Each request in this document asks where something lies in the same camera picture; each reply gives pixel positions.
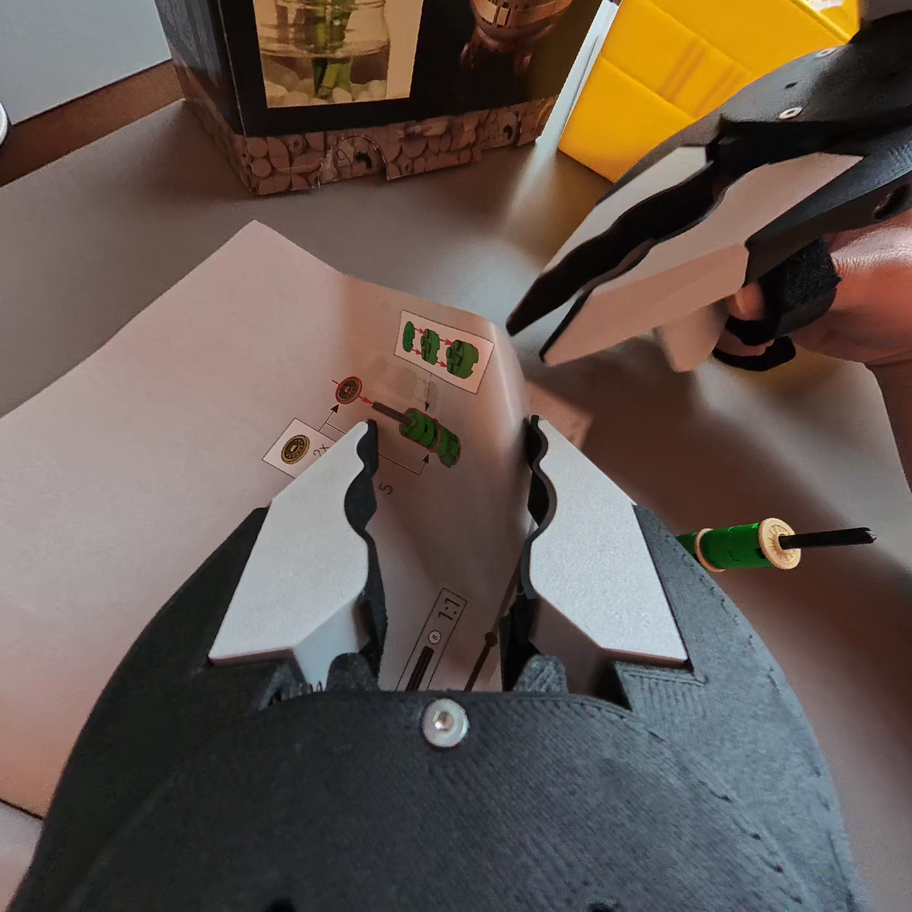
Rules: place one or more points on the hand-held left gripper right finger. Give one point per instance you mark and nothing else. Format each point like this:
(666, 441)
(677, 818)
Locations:
(598, 570)

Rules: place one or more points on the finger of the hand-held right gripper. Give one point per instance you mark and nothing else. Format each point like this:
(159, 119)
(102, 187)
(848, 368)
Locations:
(613, 221)
(677, 285)

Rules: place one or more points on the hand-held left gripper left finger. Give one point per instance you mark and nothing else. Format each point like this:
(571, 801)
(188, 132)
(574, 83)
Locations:
(299, 570)

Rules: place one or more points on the green bamboo segment black axle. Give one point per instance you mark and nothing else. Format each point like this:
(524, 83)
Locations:
(734, 546)

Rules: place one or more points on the white building instruction booklet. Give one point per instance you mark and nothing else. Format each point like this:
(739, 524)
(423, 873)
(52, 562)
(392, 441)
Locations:
(142, 463)

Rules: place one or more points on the grey desk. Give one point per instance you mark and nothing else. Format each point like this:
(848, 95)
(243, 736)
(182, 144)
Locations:
(712, 442)

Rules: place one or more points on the person's right hand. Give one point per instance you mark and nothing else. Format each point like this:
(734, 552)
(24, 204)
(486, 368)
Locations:
(876, 299)

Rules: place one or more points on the yellow plastic bin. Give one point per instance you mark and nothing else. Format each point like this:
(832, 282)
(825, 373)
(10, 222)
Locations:
(641, 92)

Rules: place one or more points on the black bamboo set box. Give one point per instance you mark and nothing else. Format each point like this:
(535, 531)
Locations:
(320, 142)

